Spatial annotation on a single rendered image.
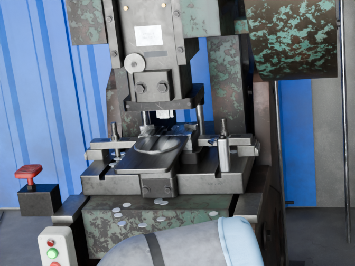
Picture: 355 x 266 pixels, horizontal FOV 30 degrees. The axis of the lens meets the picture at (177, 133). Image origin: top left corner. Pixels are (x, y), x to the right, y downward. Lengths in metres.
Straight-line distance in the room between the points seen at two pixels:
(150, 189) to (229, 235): 0.93
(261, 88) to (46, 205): 0.75
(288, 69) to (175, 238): 0.79
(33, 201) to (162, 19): 0.58
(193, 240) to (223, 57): 1.19
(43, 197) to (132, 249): 0.97
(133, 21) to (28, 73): 1.56
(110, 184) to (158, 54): 0.38
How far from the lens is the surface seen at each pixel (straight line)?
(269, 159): 2.06
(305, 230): 2.96
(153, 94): 1.73
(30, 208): 1.80
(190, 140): 1.82
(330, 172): 3.10
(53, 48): 3.16
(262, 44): 1.45
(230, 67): 1.97
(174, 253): 0.82
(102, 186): 1.82
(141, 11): 1.72
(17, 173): 1.77
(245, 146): 1.82
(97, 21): 1.71
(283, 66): 1.52
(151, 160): 1.65
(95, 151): 1.93
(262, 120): 2.06
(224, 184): 1.74
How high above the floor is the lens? 1.34
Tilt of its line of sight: 18 degrees down
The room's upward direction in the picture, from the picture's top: 6 degrees counter-clockwise
